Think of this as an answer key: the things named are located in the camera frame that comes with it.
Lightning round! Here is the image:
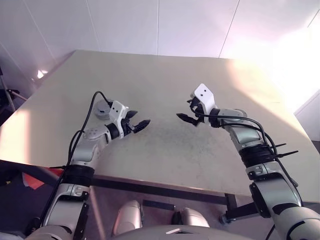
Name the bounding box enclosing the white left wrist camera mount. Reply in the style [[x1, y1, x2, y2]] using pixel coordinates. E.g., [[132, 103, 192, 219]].
[[109, 100, 130, 139]]

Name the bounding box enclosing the silver rounded robot thigh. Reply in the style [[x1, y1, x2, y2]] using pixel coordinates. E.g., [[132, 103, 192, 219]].
[[181, 207, 211, 229], [113, 199, 145, 236]]

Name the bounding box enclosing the black tripod stand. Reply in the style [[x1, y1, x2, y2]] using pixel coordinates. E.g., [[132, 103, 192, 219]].
[[0, 66, 27, 114]]

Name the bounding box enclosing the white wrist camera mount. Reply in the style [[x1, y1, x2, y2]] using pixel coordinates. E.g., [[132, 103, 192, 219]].
[[109, 100, 130, 139], [189, 83, 218, 121]]

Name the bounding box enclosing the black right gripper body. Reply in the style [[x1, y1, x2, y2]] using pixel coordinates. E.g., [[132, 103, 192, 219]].
[[188, 98, 208, 126]]

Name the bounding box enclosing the black flat floor bar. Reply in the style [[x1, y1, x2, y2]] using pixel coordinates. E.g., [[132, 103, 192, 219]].
[[142, 199, 176, 212]]

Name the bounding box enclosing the small grey round object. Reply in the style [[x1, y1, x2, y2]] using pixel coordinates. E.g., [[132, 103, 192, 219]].
[[95, 99, 111, 114]]

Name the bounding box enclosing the silver robot torso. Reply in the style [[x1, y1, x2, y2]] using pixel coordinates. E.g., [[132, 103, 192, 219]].
[[109, 224, 251, 240]]

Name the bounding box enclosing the red orange sheet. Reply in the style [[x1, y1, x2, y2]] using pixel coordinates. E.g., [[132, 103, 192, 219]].
[[21, 169, 64, 190]]

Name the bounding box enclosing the black table leg bracket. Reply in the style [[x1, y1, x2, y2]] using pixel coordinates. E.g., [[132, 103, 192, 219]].
[[219, 193, 261, 225]]

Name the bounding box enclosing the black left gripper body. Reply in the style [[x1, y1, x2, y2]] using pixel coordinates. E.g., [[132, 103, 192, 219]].
[[120, 116, 137, 138]]

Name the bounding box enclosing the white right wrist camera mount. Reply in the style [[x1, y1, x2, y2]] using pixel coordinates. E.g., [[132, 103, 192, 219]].
[[189, 83, 218, 121]]

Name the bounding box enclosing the black table frame bar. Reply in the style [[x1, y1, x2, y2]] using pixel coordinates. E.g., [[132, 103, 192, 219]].
[[0, 159, 237, 206]]

